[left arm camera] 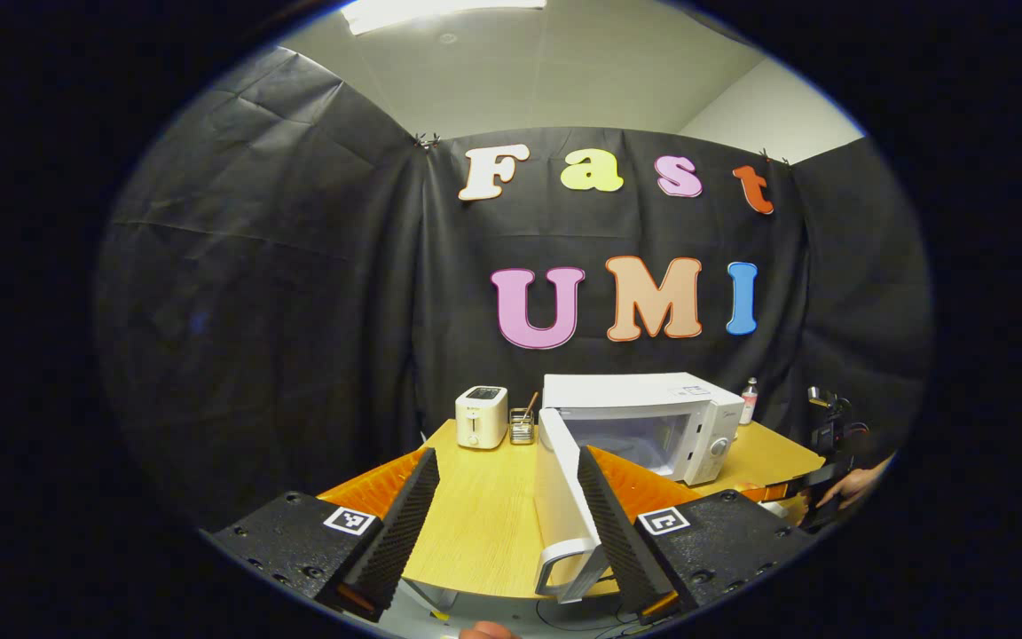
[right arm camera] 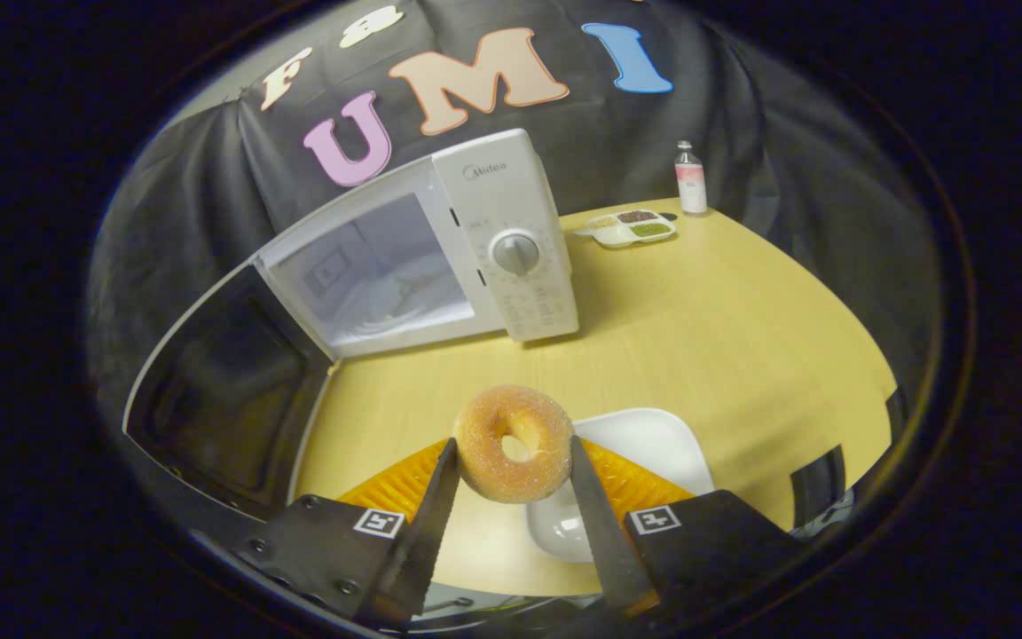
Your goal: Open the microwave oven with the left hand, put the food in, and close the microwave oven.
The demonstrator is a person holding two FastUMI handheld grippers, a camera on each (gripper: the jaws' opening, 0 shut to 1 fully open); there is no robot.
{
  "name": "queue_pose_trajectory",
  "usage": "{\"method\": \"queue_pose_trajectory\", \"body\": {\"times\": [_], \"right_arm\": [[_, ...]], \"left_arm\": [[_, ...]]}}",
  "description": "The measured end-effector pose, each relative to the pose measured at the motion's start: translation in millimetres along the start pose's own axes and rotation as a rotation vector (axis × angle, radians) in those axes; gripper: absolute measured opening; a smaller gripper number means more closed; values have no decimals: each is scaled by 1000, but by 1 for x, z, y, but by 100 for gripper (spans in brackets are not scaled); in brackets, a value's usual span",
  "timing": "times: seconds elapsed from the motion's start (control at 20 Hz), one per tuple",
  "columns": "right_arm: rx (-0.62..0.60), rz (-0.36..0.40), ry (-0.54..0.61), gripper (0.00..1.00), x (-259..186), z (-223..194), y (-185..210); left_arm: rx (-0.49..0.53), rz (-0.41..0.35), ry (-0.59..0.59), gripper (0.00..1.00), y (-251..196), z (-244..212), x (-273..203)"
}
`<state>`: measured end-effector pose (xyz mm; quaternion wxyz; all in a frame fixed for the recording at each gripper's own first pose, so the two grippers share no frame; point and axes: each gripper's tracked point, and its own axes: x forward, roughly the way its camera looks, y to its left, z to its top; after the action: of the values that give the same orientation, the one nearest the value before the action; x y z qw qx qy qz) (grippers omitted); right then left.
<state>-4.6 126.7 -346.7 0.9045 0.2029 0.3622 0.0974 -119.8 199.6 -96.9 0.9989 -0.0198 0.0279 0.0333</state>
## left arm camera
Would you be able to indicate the white microwave oven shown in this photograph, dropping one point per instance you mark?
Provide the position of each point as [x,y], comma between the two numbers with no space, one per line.
[697,426]

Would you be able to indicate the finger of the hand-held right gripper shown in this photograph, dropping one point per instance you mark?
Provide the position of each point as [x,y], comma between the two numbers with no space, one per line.
[786,490]

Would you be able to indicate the white toaster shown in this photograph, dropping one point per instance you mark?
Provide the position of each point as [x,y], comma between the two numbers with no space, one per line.
[481,417]

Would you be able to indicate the ceiling light panel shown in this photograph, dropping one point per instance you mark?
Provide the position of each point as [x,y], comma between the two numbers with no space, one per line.
[440,13]

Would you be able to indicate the brown wooden utensil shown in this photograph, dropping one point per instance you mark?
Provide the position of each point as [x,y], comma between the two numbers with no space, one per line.
[530,405]

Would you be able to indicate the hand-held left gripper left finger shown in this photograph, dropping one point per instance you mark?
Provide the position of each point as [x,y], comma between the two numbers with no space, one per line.
[396,524]

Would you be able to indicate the white square plate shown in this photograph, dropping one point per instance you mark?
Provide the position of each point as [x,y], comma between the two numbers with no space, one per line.
[774,509]

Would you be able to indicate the metal mesh utensil holder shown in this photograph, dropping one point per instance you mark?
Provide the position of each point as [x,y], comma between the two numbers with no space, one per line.
[522,429]

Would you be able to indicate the small clear bottle pink label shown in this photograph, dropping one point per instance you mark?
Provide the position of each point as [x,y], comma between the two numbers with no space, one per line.
[749,404]

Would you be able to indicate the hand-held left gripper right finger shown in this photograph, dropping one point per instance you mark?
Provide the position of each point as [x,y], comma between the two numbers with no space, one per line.
[617,532]

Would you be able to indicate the black backdrop cloth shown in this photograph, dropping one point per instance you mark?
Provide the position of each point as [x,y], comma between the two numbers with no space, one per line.
[280,311]

